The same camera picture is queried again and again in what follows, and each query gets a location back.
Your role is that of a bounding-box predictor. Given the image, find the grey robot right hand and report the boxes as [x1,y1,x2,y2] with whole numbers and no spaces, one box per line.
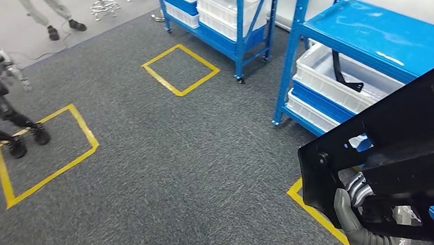
[332,171,404,245]

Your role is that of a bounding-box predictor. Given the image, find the humanoid robot black legs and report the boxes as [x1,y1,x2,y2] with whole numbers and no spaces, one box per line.
[0,13,52,160]

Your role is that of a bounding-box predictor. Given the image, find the black plastic panel part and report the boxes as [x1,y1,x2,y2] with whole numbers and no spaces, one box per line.
[292,58,434,245]

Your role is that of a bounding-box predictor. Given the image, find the black curved trim part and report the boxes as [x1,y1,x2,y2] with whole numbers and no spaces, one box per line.
[331,48,365,94]

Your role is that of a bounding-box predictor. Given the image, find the chrome round floor base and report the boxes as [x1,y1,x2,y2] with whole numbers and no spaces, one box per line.
[150,8,166,24]

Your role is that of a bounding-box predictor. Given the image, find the person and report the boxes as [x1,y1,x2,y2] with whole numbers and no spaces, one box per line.
[17,0,88,44]

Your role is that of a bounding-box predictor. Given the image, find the blue metal shelf rack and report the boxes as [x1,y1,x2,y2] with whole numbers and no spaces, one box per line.
[156,0,286,89]
[265,0,434,238]

